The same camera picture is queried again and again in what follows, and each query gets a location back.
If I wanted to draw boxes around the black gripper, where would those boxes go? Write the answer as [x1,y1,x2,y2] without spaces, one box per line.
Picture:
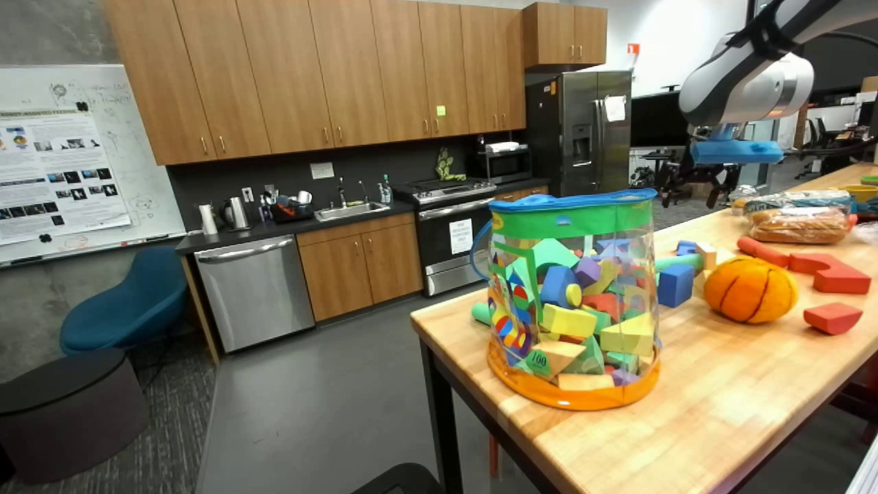
[701,162,741,211]

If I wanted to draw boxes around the long green foam cylinder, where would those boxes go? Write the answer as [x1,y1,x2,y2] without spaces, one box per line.
[653,251,708,277]

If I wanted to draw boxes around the large blue foam block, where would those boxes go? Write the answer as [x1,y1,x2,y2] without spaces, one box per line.
[657,259,698,310]

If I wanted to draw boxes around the clear plastic food bag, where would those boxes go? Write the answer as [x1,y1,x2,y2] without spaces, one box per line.
[731,184,861,215]

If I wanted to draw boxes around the red rounded foam block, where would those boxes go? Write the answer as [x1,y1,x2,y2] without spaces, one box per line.
[802,302,864,338]

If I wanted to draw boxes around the orange plush basketball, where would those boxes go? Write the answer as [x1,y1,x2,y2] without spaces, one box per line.
[701,255,802,327]

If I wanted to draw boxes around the black office chair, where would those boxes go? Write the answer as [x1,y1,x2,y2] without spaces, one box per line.
[808,115,868,173]

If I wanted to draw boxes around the stainless steel refrigerator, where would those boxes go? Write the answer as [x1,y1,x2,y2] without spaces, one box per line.
[524,65,638,199]

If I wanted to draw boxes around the clear jar of blocks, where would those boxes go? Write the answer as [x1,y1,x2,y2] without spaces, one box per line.
[484,187,664,410]

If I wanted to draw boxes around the wooden cabinet above fridge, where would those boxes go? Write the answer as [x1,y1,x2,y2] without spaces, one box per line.
[520,0,610,69]

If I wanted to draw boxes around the silver toaster oven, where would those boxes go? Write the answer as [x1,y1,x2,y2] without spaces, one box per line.
[474,136,532,181]

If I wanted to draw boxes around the green plant decoration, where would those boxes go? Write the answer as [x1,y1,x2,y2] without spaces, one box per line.
[435,147,469,184]

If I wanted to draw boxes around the stainless steel stove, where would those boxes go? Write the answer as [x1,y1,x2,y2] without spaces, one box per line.
[414,181,502,298]

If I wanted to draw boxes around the black table leg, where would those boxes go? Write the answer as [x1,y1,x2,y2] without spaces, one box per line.
[421,338,463,494]

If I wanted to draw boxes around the kitchen sink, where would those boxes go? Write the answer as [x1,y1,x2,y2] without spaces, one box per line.
[314,198,394,224]

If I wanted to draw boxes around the wooden upper cabinets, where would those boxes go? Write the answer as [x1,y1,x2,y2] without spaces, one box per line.
[105,0,531,167]

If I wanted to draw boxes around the dish rack with dishes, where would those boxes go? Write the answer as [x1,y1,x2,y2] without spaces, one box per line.
[258,184,315,224]

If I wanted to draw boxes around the stainless steel dishwasher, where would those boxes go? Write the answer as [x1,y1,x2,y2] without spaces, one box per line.
[192,233,318,357]

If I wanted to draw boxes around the blue armchair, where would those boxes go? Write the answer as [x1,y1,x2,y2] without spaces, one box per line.
[57,243,190,353]

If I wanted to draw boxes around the whiteboard with posters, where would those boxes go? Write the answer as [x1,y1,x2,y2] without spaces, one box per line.
[0,59,190,269]

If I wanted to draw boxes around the dark round ottoman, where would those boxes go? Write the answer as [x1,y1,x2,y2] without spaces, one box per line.
[0,346,151,486]

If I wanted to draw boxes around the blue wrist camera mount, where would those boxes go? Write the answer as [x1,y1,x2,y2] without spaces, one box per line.
[690,125,789,170]

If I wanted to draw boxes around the large red foam bracket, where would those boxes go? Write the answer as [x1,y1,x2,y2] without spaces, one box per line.
[735,233,872,295]

